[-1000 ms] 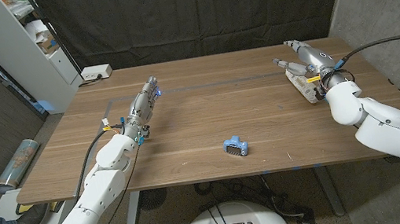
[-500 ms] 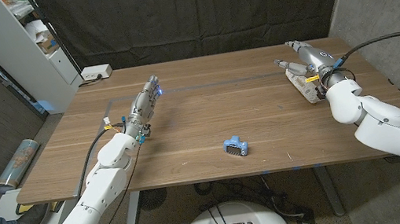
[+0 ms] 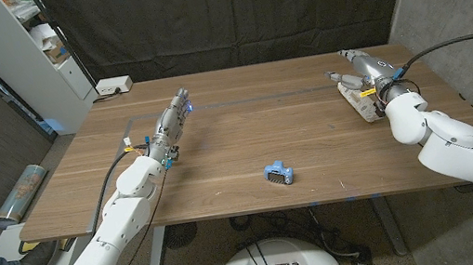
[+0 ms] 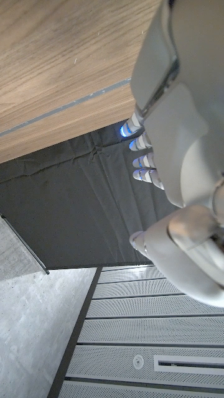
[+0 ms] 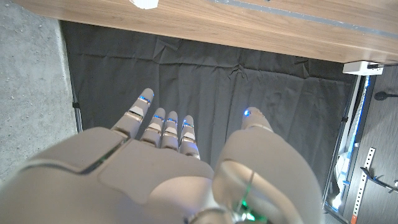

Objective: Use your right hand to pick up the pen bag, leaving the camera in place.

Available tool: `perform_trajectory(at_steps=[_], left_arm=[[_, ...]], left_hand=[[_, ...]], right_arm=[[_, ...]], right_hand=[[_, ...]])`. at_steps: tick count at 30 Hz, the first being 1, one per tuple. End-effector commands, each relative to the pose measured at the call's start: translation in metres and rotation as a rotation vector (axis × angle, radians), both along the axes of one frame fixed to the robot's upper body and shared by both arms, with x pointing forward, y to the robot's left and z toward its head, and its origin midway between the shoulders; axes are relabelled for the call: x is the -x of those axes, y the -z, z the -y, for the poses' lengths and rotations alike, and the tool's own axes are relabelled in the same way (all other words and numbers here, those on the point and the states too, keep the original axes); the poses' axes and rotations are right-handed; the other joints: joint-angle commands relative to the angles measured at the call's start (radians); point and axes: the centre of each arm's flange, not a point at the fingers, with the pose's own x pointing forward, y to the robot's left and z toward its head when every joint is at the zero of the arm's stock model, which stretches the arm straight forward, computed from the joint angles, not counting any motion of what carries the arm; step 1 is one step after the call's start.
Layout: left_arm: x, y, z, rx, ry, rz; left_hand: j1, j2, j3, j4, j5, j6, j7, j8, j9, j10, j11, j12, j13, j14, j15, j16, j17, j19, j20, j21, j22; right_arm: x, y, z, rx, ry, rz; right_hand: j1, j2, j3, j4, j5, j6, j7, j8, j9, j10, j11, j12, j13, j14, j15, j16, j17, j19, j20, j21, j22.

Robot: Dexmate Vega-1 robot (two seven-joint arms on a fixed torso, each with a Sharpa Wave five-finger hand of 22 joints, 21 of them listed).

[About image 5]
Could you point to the black metal bracket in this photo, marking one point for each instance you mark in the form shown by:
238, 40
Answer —
377, 181

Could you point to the white power strip box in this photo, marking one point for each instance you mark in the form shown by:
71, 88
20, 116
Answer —
360, 68

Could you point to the white perforated metal rail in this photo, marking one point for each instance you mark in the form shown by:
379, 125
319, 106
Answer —
362, 183

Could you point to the white floral pen bag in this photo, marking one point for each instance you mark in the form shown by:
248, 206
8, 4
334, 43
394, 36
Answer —
144, 3

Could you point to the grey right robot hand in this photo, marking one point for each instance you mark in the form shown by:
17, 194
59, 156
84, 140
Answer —
140, 180

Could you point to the white shelf cabinet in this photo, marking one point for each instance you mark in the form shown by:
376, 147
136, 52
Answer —
353, 133

